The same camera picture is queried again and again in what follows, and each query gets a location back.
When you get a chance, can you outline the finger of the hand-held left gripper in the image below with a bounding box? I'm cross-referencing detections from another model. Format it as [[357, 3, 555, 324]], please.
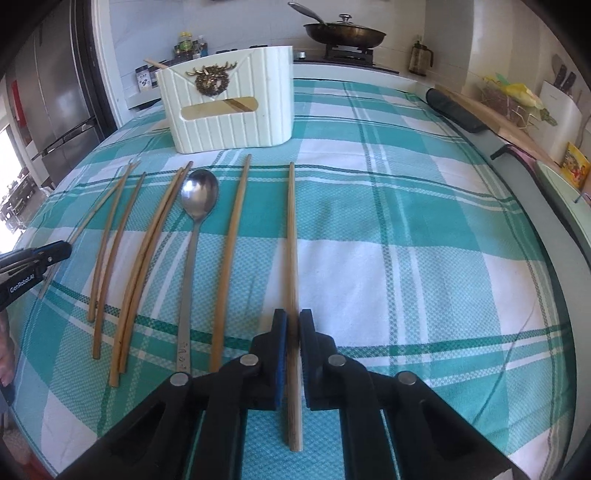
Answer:
[[18, 241, 73, 271]]

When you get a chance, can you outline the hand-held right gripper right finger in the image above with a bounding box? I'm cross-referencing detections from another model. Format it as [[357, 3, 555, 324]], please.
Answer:
[[299, 308, 519, 480]]

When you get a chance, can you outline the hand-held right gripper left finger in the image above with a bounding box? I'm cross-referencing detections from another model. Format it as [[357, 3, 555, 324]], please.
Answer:
[[60, 308, 289, 480]]

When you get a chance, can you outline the long metal spoon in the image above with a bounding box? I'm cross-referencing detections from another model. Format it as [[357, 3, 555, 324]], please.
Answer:
[[175, 169, 219, 374]]

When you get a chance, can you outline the white ribbed utensil holder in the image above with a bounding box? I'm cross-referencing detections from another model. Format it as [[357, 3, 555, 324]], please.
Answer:
[[154, 45, 295, 154]]

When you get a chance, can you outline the person's left hand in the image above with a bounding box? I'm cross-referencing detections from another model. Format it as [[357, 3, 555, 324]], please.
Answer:
[[0, 314, 16, 386]]

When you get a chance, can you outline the red paper decoration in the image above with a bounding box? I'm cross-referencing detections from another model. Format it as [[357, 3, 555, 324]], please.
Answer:
[[11, 79, 25, 121]]

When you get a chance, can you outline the steel refrigerator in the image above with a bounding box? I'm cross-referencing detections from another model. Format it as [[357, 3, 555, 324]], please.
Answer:
[[9, 0, 116, 185]]

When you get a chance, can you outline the black curved pad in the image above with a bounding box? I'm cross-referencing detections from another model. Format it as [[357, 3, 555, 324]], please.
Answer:
[[426, 88, 490, 134]]

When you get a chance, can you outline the pink cloth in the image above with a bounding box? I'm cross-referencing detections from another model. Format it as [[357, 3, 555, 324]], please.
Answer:
[[507, 145, 539, 174]]

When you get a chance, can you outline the pale green object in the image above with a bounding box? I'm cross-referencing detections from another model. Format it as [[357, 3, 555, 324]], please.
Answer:
[[536, 162, 591, 296]]

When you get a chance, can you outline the black gas stove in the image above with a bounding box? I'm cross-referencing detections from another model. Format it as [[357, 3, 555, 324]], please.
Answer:
[[249, 44, 400, 75]]

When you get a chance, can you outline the wooden cutting board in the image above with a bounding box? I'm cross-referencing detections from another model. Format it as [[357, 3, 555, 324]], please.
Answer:
[[434, 83, 561, 171]]

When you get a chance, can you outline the dark frying pan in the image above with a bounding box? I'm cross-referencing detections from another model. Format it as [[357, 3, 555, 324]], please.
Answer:
[[288, 1, 387, 51]]

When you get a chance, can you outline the yellow snack packet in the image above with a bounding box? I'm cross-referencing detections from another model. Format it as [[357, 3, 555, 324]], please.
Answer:
[[561, 142, 591, 188]]

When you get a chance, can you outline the glass pan lid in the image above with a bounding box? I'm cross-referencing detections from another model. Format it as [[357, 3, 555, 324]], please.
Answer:
[[318, 14, 371, 32]]

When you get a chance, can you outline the yellow plastic bag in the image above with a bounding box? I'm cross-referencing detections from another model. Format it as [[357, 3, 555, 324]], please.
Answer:
[[496, 80, 542, 110]]

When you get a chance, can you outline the white knife block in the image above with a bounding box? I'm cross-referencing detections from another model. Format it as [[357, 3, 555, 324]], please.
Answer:
[[538, 79, 581, 155]]

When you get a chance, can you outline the glass jug with dark handle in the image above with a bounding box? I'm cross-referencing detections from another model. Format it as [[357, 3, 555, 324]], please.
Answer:
[[407, 34, 435, 77]]

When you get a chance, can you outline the wire basket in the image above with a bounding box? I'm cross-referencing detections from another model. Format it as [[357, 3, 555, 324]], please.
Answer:
[[480, 74, 559, 131]]

